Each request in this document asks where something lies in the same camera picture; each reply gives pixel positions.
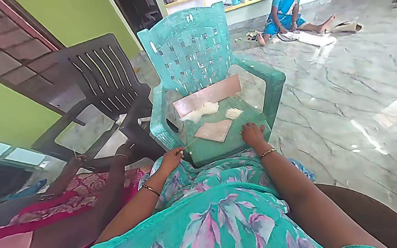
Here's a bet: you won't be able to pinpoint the pile of thin sticks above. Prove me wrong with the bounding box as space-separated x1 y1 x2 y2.
225 108 243 120

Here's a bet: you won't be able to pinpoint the person's left hand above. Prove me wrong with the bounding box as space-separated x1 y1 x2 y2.
159 147 185 174

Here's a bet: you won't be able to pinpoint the long brown cardboard strip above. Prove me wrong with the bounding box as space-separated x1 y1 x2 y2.
173 74 242 118

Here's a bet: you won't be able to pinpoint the window with pink frame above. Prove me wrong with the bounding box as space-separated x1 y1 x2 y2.
0 0 86 125

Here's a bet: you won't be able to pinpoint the yellow edged wall shelf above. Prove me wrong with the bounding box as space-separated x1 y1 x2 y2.
163 0 264 12

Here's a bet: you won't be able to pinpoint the thin wooden stick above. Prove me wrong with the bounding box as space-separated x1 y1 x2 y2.
182 137 198 151

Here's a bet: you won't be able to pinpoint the dark brown plastic armchair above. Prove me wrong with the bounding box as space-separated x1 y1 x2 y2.
30 33 166 173

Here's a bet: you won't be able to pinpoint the rolled beige mat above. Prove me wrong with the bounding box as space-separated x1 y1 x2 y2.
329 21 363 34

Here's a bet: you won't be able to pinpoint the white cloth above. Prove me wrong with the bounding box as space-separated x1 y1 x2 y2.
277 30 337 48

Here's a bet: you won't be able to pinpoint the person's right hand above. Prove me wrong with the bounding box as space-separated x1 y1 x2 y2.
241 123 265 151

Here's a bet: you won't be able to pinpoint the person's body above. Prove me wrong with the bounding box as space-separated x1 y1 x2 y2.
91 182 324 248

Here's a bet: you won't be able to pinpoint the white cotton wool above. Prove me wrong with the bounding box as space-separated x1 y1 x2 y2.
179 101 220 123

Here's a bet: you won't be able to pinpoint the teal plastic armchair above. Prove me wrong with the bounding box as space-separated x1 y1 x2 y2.
137 1 286 169

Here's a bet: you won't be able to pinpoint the person's right forearm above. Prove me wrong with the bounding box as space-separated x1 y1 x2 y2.
255 142 387 248

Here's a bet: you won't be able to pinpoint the dark brown round seat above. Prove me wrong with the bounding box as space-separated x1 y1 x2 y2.
313 183 397 248

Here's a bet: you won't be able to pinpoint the person's left forearm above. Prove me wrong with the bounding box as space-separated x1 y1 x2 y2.
94 167 171 246

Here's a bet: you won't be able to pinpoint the person's legs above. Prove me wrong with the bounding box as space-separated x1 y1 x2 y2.
139 148 290 214

